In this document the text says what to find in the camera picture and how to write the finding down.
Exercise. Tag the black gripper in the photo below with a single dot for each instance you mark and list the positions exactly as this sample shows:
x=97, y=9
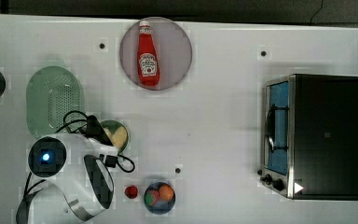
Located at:
x=98, y=137

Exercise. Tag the plush peeled banana toy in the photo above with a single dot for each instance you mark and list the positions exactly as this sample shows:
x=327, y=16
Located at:
x=118, y=138

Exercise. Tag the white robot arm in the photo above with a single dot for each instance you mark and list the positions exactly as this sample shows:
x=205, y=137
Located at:
x=80, y=186

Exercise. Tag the green mug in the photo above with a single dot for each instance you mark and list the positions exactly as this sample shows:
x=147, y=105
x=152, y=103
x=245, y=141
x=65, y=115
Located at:
x=112, y=125

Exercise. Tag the green perforated colander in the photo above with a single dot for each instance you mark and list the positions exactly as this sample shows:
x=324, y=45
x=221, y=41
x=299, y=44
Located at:
x=51, y=93

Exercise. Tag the red toy strawberry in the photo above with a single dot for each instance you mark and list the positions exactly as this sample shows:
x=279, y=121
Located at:
x=131, y=192

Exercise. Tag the plush red ketchup bottle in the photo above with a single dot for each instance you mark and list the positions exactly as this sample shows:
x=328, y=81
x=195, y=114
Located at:
x=147, y=59

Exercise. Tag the green red toy fruit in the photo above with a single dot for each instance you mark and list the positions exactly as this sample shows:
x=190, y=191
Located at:
x=151, y=197

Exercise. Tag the orange toy fruit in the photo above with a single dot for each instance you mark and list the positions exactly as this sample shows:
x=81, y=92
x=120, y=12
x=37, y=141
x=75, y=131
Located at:
x=166, y=192

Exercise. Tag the blue small bowl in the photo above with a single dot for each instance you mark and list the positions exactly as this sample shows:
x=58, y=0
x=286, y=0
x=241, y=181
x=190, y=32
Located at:
x=160, y=207

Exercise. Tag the grey round plate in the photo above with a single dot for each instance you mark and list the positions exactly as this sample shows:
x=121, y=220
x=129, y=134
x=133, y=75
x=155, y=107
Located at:
x=173, y=49

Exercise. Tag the silver toaster oven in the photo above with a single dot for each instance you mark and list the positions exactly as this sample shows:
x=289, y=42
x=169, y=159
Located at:
x=310, y=137

